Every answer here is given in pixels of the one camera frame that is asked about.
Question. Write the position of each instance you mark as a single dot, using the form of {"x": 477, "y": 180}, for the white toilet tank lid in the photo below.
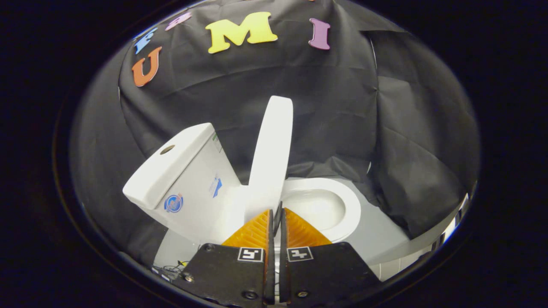
{"x": 171, "y": 167}

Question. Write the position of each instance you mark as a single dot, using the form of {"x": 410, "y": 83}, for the black backdrop cloth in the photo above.
{"x": 334, "y": 107}

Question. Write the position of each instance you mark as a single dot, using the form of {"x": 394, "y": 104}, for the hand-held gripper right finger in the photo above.
{"x": 329, "y": 269}

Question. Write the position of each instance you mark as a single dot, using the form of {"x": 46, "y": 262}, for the white ceramic toilet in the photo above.
{"x": 192, "y": 201}

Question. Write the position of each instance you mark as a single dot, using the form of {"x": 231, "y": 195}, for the white toilet seat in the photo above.
{"x": 352, "y": 209}

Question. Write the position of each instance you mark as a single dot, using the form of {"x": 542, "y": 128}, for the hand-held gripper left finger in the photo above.
{"x": 231, "y": 273}

